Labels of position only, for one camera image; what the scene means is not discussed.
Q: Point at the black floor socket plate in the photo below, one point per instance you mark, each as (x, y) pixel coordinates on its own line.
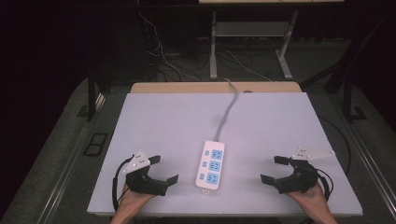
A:
(96, 144)

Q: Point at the person's right hand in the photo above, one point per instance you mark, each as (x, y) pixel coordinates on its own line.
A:
(313, 200)

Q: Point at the white power strip blue sockets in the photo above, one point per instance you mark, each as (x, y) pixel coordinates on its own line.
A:
(210, 169)

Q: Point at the person's left hand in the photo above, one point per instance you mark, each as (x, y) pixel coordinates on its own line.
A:
(132, 200)

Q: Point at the black metal stand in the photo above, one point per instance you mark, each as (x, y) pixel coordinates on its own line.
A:
(348, 99)
(91, 99)

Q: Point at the aluminium floor rail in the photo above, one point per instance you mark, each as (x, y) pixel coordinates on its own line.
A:
(73, 152)
(372, 161)

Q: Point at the white metal desk frame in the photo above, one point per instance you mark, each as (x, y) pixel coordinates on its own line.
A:
(213, 53)

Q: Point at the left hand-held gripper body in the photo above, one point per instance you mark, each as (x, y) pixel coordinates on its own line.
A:
(146, 183)

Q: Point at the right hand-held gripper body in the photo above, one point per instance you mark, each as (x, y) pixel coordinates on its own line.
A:
(300, 180)

